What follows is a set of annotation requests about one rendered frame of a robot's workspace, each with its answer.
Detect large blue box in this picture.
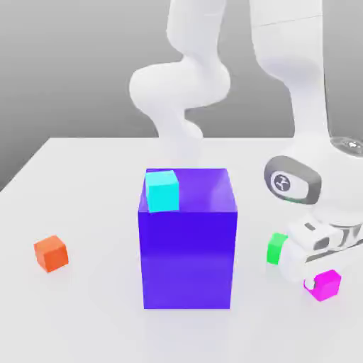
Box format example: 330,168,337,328
138,167,238,311

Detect small magenta cube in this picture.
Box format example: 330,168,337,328
303,269,342,302

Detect small cyan cube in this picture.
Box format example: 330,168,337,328
145,169,180,213

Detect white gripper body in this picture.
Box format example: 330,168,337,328
277,237,340,286

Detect small orange cube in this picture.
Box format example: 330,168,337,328
33,234,69,274

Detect small green cube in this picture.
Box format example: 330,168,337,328
266,232,289,266

